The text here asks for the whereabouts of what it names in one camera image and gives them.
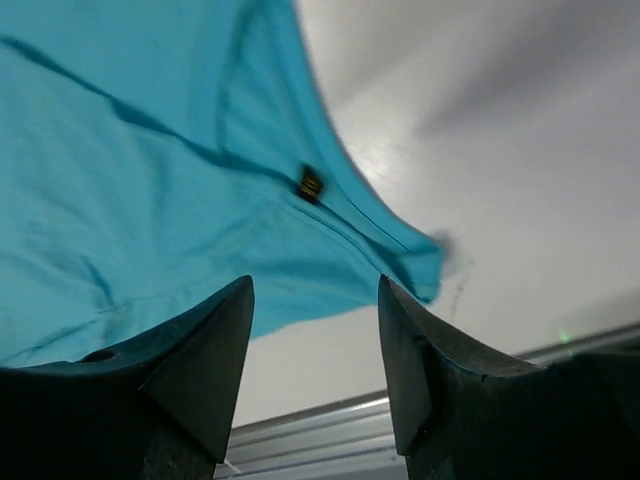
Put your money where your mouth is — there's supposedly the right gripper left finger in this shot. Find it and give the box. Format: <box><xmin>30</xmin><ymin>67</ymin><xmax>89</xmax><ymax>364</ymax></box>
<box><xmin>74</xmin><ymin>274</ymin><xmax>257</xmax><ymax>464</ymax></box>

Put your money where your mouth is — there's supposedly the aluminium rail frame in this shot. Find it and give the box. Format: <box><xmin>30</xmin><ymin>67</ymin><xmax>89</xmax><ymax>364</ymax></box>
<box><xmin>219</xmin><ymin>322</ymin><xmax>640</xmax><ymax>480</ymax></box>

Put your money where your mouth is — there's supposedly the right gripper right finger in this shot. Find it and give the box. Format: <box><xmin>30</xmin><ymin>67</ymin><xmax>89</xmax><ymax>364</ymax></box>
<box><xmin>378</xmin><ymin>275</ymin><xmax>540</xmax><ymax>456</ymax></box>

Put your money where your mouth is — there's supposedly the teal t shirt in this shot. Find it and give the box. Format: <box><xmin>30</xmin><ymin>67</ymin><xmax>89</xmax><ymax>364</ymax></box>
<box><xmin>1</xmin><ymin>1</ymin><xmax>445</xmax><ymax>368</ymax></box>

